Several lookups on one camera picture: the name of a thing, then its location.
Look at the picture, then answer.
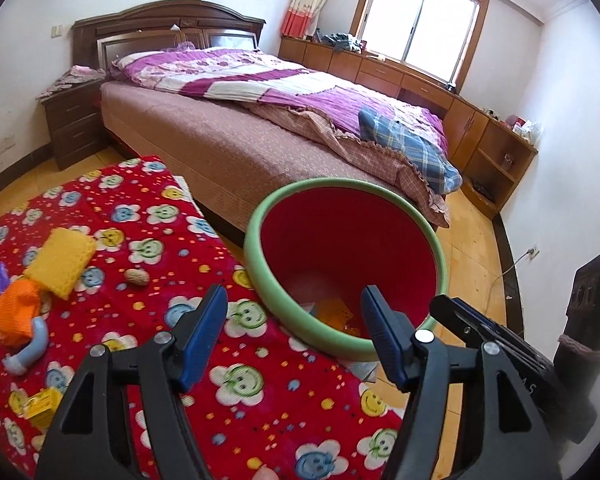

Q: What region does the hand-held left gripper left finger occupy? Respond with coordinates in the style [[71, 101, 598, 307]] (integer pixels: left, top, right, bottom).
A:
[[35, 284, 229, 480]]

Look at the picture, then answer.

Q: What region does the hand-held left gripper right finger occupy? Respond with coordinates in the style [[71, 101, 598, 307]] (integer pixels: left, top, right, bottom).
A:
[[360, 284, 563, 480]]

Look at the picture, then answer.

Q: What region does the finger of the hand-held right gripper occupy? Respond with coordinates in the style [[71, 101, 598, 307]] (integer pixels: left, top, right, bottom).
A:
[[452, 299, 551, 376], [430, 294, 506, 353]]

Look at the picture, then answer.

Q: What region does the orange cardboard box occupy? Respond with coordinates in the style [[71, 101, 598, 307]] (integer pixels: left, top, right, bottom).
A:
[[314, 299, 355, 332]]

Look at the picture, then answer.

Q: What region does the red bucket with green rim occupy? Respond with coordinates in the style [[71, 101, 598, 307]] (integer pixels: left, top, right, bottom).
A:
[[243, 177, 448, 362]]

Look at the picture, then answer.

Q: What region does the yellow foam net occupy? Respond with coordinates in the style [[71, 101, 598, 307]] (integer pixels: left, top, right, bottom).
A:
[[24, 227, 97, 301]]

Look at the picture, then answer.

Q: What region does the light blue tube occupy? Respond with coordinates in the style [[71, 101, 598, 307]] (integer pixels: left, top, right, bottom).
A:
[[4, 315, 50, 376]]

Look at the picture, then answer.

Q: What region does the small yellow box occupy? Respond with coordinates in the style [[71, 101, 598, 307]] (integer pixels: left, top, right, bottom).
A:
[[24, 387, 63, 431]]

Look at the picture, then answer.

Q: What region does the orange foam net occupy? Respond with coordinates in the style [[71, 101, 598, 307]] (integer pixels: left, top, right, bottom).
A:
[[0, 277, 43, 348]]

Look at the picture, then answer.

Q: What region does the person's right forearm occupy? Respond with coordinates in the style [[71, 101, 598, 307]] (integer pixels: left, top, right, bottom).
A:
[[554, 254, 600, 401]]

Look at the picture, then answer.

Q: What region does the white underlay cloth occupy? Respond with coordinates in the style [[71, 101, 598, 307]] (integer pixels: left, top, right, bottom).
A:
[[177, 175, 221, 238]]

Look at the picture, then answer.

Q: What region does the red smiley-flower blanket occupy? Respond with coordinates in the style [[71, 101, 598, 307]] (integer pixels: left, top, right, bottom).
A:
[[0, 155, 406, 480]]

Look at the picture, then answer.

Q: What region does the blue plaid pillow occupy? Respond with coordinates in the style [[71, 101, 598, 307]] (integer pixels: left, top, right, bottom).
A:
[[358, 106, 463, 196]]

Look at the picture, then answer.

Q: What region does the white plastic bag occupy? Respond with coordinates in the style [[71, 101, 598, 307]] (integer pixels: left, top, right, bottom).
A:
[[512, 120, 543, 143]]

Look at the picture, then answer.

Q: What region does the bed mattress with pink-brown cover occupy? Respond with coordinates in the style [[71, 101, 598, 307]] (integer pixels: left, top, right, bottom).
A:
[[99, 80, 406, 248]]

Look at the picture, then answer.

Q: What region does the pink plaid ruffled blanket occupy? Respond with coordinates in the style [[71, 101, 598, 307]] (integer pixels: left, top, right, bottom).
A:
[[250, 102, 453, 228]]

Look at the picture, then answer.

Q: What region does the dark wooden nightstand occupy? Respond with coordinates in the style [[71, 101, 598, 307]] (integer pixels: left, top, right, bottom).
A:
[[40, 80, 108, 171]]

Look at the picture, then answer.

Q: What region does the light wooden cabinet row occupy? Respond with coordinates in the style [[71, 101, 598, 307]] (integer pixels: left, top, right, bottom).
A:
[[279, 35, 540, 221]]

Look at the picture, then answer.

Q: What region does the purple and white quilt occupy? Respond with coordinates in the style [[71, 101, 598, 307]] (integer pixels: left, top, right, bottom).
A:
[[111, 46, 448, 161]]

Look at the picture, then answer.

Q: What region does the pink clothes pile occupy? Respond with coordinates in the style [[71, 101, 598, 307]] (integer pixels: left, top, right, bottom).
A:
[[36, 64, 107, 101]]

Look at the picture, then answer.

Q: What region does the dark grey clothes pile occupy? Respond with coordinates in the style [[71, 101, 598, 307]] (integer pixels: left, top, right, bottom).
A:
[[320, 32, 368, 53]]

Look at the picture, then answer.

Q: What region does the wooden-framed window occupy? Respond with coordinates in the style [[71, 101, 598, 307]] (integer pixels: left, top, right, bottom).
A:
[[351, 0, 491, 93]]

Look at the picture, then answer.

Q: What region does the dark wooden headboard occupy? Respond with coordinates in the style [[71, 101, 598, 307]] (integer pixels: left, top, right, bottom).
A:
[[72, 0, 267, 68]]

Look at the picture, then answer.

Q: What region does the white power cable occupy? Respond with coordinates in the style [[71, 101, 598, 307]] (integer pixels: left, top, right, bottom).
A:
[[489, 254, 531, 303]]

